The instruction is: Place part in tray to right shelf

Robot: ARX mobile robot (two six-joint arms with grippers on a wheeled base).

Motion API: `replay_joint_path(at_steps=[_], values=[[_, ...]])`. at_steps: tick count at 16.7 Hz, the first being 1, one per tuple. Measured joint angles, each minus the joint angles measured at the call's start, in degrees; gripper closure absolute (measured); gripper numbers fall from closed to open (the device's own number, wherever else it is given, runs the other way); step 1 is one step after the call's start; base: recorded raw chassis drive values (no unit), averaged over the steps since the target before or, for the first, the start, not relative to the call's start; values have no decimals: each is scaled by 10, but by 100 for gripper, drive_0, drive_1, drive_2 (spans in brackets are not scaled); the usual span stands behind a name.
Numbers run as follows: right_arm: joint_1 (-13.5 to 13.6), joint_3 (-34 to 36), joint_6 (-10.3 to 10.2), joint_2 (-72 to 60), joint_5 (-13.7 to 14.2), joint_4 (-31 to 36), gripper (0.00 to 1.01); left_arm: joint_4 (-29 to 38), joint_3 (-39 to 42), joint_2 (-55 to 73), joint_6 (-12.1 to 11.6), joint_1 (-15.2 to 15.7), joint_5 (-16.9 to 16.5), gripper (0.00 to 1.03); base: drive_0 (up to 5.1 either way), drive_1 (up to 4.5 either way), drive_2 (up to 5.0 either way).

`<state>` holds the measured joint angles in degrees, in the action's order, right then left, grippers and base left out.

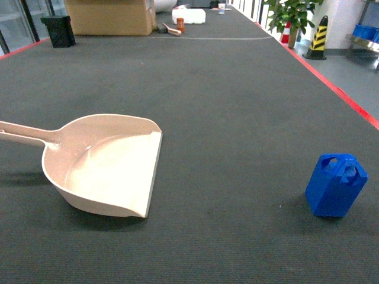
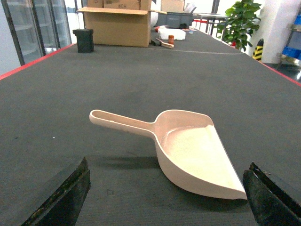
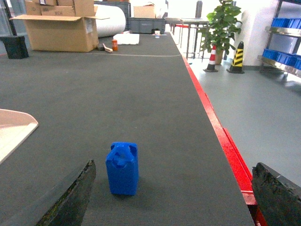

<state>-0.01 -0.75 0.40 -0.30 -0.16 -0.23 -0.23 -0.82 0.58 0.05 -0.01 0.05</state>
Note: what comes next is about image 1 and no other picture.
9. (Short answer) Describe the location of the paper cup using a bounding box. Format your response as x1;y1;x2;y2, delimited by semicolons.
218;3;226;15

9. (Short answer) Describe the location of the wooden handled brush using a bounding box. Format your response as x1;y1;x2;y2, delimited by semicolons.
156;23;182;36

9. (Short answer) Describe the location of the large cardboard box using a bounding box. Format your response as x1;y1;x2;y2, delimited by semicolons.
64;0;156;36

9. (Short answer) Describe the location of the red white traffic cone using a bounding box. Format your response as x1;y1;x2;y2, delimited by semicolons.
280;22;291;45

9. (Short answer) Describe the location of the orange cylindrical can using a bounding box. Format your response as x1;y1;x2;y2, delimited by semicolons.
176;17;185;33

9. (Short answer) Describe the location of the beige plastic dustpan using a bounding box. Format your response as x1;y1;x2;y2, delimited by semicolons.
1;114;163;218

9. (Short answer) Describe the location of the stainless steel shelf rack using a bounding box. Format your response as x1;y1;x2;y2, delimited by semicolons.
345;1;378;57

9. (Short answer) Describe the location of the yellow black traffic cone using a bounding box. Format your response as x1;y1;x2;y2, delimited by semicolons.
303;15;329;60

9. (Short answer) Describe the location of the blue plastic part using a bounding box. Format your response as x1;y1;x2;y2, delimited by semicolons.
305;153;369;217

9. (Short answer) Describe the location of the white foam block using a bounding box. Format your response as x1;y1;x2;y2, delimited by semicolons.
172;9;206;24

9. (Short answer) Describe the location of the blue bin on shelf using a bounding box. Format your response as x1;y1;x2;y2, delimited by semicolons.
352;24;378;42

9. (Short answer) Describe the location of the black plastic bin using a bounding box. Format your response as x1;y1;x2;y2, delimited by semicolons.
40;15;76;48

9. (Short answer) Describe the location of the potted green plant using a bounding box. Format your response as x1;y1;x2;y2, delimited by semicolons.
263;0;324;49

